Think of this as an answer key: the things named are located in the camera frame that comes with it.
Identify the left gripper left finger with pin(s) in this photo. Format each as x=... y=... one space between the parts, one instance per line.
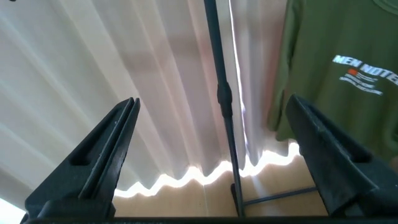
x=87 y=174

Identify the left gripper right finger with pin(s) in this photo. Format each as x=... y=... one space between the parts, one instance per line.
x=348 y=177

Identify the green printed t-shirt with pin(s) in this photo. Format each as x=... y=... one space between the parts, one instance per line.
x=326 y=37

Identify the black clothes rack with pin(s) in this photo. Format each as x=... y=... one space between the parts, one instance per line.
x=224 y=96

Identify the beige curtain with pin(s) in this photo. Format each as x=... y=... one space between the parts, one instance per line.
x=93 y=77

